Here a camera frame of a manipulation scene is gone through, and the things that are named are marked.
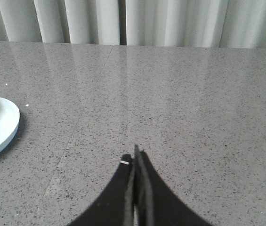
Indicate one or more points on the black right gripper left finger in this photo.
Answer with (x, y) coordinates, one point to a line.
(115, 205)

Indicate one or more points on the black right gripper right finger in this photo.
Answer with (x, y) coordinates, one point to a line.
(156, 204)

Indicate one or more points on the white pleated curtain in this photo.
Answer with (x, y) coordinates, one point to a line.
(189, 23)

